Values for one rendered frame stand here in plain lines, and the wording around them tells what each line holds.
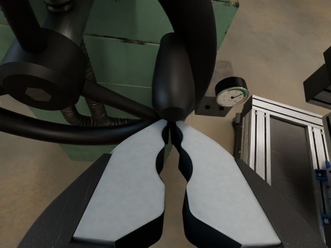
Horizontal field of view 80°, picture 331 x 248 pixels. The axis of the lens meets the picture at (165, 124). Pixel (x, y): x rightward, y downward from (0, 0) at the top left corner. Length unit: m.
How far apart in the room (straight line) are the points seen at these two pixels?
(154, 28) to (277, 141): 0.82
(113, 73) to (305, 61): 1.71
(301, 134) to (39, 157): 1.23
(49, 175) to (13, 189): 0.14
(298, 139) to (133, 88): 0.85
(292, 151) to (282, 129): 0.11
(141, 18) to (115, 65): 0.12
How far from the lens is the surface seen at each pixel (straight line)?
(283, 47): 1.97
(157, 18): 0.36
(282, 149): 1.04
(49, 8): 0.24
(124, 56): 0.41
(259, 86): 1.52
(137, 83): 0.47
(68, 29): 0.22
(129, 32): 0.38
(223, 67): 0.53
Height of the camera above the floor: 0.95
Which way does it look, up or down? 60 degrees down
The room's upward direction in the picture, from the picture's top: 17 degrees clockwise
